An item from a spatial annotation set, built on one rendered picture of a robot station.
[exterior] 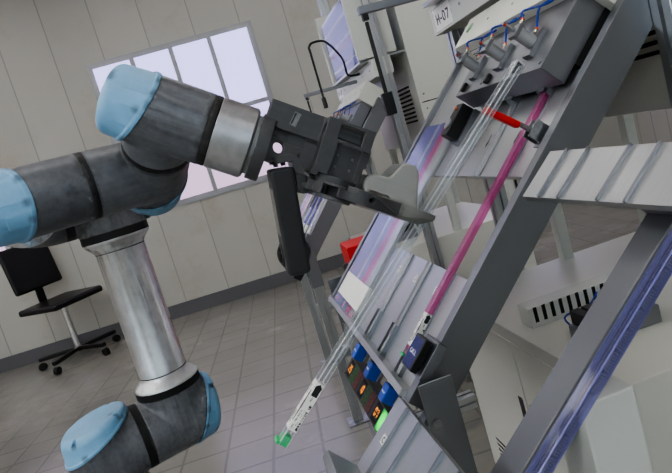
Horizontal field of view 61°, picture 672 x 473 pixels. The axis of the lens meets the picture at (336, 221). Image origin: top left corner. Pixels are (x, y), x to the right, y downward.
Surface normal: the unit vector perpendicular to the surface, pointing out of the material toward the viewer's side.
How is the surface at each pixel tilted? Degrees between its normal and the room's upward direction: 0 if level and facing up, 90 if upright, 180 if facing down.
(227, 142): 99
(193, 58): 90
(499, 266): 90
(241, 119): 67
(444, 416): 90
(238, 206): 90
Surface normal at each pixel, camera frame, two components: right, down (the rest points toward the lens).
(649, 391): 0.18, 0.08
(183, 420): 0.47, -0.07
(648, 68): -0.94, 0.30
